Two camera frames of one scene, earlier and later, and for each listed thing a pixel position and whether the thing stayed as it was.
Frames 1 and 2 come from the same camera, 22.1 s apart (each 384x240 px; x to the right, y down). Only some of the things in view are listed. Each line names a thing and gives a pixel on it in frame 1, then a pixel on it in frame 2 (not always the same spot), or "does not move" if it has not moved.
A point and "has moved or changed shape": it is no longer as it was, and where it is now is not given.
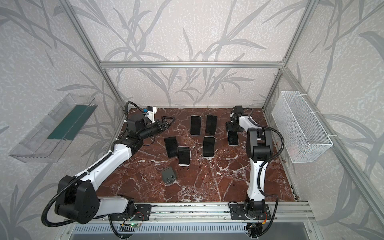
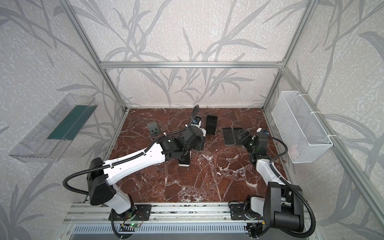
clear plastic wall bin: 46,141 does not move
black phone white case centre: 184,156 does not move
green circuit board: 134,225 does not move
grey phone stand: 168,175 has moved or changed shape
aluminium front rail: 212,213 does not move
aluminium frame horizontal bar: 193,64 does not move
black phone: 211,124 does not move
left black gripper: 160,125 to 184,154
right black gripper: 235,127 to 245,136
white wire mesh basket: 303,138 does not move
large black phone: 233,138 has moved or changed shape
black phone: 208,147 to 238,141
